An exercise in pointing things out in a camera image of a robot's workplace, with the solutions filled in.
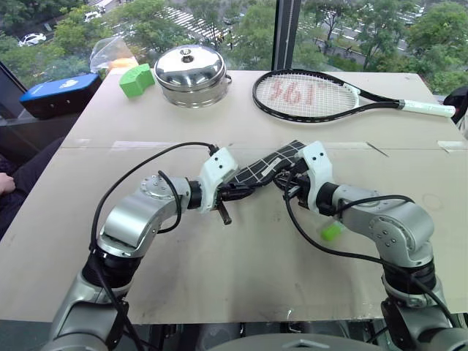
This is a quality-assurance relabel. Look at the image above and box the grey rounded robot torso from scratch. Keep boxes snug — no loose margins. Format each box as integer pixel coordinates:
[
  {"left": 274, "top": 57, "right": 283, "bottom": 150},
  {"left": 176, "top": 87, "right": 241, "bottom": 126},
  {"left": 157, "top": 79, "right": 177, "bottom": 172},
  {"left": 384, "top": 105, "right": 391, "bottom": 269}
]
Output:
[{"left": 208, "top": 331, "right": 383, "bottom": 351}]

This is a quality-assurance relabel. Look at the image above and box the blue black case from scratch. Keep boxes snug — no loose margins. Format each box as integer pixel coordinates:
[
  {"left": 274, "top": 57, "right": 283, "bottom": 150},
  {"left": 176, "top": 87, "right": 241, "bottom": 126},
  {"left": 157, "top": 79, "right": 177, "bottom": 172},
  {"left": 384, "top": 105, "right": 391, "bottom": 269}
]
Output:
[{"left": 18, "top": 72, "right": 103, "bottom": 120}]

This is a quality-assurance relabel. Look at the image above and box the green highlighter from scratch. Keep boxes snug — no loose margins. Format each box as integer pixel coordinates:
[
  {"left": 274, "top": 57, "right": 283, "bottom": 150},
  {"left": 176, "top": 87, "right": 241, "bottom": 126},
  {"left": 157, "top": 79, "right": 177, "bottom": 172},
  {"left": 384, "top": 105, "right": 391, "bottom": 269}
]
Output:
[{"left": 320, "top": 224, "right": 344, "bottom": 242}]

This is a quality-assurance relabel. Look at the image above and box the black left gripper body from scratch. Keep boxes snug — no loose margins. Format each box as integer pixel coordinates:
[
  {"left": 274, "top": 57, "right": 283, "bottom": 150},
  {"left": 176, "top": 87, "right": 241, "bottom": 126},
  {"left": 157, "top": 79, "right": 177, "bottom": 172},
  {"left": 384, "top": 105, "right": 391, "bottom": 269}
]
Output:
[{"left": 215, "top": 181, "right": 245, "bottom": 205}]

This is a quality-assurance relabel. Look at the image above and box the bystander bare hand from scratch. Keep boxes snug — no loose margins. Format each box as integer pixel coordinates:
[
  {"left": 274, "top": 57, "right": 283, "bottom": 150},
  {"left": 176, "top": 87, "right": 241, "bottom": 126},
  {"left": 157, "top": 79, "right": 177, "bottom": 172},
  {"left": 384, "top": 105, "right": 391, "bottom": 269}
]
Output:
[{"left": 0, "top": 171, "right": 18, "bottom": 195}]

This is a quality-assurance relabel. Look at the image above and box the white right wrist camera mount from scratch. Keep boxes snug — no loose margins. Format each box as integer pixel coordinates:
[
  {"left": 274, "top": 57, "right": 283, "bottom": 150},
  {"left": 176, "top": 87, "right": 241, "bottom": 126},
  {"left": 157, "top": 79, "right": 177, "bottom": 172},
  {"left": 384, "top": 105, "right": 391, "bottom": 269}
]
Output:
[{"left": 295, "top": 140, "right": 336, "bottom": 211}]

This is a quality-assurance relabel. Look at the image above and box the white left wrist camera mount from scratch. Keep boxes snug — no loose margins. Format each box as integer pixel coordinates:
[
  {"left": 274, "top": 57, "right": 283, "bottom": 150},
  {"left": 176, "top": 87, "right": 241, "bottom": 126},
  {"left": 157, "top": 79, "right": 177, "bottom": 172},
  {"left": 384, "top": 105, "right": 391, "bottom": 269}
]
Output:
[{"left": 199, "top": 147, "right": 239, "bottom": 214}]

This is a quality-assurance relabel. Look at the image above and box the stainless steel pot with lid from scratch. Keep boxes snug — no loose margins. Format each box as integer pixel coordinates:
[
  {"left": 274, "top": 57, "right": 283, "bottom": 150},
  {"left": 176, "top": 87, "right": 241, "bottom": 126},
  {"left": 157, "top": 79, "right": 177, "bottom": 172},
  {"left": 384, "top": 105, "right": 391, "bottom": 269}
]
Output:
[{"left": 153, "top": 44, "right": 233, "bottom": 109}]

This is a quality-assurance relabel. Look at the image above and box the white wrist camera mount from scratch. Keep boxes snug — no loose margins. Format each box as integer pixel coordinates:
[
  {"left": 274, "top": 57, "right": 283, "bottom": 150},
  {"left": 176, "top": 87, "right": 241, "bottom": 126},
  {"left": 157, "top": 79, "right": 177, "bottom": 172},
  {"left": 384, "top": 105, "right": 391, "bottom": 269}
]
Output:
[
  {"left": 295, "top": 140, "right": 336, "bottom": 211},
  {"left": 199, "top": 147, "right": 239, "bottom": 214}
]

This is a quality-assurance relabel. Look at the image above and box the white car outside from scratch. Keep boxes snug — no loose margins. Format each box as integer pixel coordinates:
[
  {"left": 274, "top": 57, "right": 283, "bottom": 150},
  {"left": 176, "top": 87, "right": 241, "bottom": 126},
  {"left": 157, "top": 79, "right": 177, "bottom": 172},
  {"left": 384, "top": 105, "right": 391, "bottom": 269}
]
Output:
[{"left": 18, "top": 32, "right": 48, "bottom": 48}]

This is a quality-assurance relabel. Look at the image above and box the black white grid pouch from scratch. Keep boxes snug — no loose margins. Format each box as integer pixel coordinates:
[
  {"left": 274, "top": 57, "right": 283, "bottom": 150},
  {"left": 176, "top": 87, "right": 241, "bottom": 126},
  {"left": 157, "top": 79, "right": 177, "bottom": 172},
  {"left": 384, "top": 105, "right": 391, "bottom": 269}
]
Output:
[{"left": 233, "top": 139, "right": 309, "bottom": 186}]

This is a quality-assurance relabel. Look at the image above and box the bystander dark clothed leg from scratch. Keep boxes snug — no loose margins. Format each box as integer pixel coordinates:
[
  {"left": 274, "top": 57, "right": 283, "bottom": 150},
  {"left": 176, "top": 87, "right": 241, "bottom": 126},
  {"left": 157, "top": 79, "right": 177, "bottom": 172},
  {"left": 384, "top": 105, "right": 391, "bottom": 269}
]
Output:
[{"left": 0, "top": 137, "right": 67, "bottom": 241}]

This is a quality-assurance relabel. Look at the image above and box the black white tennis racket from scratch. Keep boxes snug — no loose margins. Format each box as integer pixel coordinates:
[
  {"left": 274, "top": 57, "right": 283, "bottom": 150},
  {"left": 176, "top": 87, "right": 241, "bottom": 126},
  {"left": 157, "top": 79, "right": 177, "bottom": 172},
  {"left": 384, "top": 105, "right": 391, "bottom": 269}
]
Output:
[{"left": 251, "top": 68, "right": 458, "bottom": 124}]

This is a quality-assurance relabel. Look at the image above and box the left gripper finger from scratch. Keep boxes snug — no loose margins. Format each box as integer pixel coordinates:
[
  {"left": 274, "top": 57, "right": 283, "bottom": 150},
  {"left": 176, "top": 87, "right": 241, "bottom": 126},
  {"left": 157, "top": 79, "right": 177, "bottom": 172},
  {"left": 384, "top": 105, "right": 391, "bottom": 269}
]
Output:
[
  {"left": 241, "top": 174, "right": 275, "bottom": 197},
  {"left": 217, "top": 201, "right": 234, "bottom": 226}
]

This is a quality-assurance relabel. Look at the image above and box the person in dark white clothes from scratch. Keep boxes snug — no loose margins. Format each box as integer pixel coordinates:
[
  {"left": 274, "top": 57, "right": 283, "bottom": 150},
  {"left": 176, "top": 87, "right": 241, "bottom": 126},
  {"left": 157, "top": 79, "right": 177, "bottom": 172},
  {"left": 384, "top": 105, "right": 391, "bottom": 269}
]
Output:
[{"left": 442, "top": 85, "right": 468, "bottom": 142}]

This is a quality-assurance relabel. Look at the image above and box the black window frame post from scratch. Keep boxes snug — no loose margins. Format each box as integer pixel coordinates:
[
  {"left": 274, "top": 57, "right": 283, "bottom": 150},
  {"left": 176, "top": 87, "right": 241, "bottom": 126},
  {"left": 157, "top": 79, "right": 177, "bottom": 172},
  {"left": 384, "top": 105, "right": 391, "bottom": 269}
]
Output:
[{"left": 271, "top": 0, "right": 303, "bottom": 72}]

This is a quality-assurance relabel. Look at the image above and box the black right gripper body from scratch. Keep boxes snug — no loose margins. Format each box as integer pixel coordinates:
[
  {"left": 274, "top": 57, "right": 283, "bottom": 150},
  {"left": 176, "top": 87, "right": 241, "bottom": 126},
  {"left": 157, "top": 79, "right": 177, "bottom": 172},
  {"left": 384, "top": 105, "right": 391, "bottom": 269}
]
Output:
[{"left": 283, "top": 168, "right": 312, "bottom": 210}]

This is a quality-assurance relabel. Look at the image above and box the beige tape strip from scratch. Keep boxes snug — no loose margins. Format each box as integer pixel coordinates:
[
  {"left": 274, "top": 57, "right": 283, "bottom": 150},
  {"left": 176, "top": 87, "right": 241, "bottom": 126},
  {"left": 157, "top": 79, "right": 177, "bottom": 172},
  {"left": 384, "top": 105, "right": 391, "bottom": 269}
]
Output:
[{"left": 436, "top": 140, "right": 464, "bottom": 154}]

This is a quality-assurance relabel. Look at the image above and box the clear plastic bag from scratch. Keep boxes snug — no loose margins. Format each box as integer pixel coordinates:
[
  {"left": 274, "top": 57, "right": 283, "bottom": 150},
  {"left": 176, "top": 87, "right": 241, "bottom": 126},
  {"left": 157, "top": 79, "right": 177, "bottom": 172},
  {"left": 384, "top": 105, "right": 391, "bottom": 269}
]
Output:
[{"left": 89, "top": 36, "right": 138, "bottom": 73}]

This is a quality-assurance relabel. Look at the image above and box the green foam block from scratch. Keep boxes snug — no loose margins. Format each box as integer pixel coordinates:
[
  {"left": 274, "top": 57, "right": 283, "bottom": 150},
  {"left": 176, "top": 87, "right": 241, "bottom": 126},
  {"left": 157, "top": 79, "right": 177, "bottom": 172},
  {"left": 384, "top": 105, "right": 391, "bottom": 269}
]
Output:
[{"left": 118, "top": 63, "right": 156, "bottom": 98}]

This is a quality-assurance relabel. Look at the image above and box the orange object in bag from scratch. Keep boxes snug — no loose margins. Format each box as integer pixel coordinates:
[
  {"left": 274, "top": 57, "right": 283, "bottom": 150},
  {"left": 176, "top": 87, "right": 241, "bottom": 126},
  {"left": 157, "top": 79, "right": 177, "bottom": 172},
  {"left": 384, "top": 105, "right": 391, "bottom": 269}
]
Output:
[{"left": 108, "top": 56, "right": 138, "bottom": 71}]

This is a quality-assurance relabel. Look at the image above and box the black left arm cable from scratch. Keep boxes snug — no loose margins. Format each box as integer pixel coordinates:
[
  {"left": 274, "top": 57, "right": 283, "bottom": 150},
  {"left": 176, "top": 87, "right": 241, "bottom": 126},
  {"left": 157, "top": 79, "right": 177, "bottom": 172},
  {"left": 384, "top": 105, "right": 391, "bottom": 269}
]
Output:
[{"left": 89, "top": 141, "right": 221, "bottom": 351}]

